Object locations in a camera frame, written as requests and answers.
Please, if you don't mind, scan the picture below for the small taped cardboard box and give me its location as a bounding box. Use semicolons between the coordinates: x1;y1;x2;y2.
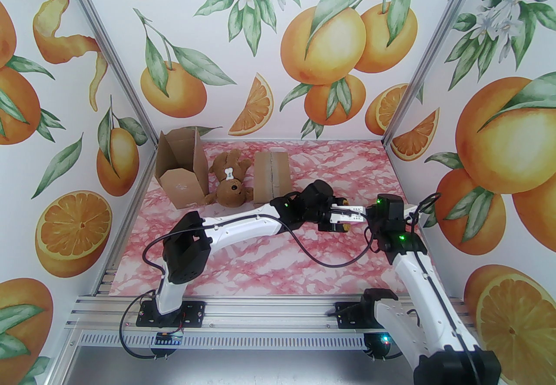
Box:
253;150;291;207

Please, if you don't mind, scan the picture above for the brown teddy bear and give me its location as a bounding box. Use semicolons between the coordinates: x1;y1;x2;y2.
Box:
203;149;255;207

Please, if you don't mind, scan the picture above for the large cardboard box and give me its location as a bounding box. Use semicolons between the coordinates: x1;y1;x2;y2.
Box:
156;126;210;209

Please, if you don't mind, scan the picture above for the pink marble table mat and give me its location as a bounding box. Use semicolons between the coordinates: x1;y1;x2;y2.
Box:
111;140;425;302

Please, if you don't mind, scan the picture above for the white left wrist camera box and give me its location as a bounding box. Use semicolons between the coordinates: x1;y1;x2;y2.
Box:
329;204;368;224

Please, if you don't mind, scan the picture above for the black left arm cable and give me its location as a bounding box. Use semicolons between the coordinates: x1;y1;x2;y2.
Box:
143;218;378;284

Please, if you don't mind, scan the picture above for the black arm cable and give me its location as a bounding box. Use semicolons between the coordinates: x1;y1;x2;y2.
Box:
406;192;442;227
143;218;378;284

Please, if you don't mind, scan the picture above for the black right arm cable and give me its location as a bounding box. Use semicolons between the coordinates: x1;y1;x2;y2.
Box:
406;192;442;227

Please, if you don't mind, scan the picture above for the aluminium back frame bar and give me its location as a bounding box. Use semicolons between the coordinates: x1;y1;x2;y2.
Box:
200;136;385;144

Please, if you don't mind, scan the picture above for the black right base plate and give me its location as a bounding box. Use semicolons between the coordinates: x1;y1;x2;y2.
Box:
337;301;385;330

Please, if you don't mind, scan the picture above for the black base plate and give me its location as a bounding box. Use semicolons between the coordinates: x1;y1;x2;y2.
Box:
136;300;206;328
337;301;385;330

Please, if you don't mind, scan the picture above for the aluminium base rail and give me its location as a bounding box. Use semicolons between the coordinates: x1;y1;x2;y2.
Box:
65;275;476;332

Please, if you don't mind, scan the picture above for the black right base cable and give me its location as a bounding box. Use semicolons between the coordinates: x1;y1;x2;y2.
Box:
365;331;404;363

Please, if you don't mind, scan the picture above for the black base cable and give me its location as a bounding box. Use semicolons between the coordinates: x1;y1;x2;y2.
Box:
365;331;404;363
120;293;185;363

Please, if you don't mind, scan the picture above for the perforated metal cable tray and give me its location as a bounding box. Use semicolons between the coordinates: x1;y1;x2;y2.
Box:
77;330;367;350

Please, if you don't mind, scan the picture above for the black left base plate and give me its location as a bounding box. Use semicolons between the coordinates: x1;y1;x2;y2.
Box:
136;300;206;328

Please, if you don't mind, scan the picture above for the aluminium right frame post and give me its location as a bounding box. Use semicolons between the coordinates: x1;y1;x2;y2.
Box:
381;0;496;149

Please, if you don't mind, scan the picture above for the aluminium frame post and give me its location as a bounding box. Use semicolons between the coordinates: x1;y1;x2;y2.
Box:
381;0;496;149
52;0;161;149

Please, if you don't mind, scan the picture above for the black left base cable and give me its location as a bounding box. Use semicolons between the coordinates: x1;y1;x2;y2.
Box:
120;293;185;363

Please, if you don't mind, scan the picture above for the aluminium left frame post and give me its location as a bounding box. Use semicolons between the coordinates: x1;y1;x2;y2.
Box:
52;0;161;149

